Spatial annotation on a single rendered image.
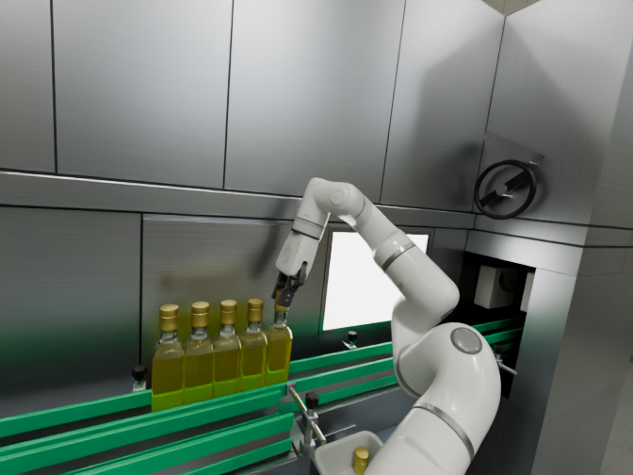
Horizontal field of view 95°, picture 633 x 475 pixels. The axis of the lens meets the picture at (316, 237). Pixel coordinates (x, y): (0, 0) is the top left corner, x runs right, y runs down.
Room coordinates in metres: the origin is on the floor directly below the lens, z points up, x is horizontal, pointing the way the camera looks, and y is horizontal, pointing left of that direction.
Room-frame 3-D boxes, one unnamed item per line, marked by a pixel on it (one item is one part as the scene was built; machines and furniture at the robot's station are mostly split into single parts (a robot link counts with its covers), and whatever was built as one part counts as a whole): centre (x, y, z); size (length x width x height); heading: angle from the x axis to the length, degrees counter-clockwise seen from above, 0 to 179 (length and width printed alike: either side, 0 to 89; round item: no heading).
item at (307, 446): (0.56, -0.01, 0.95); 0.17 x 0.03 x 0.12; 28
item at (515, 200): (1.07, -0.66, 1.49); 0.21 x 0.05 x 0.21; 28
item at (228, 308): (0.60, 0.17, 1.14); 0.04 x 0.04 x 0.04
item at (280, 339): (0.66, 0.07, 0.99); 0.06 x 0.06 x 0.21; 29
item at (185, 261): (0.85, -0.01, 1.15); 0.90 x 0.03 x 0.34; 118
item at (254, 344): (0.62, 0.12, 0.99); 0.06 x 0.06 x 0.21; 28
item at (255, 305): (0.62, 0.12, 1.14); 0.04 x 0.04 x 0.04
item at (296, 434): (0.57, 0.00, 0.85); 0.09 x 0.04 x 0.07; 28
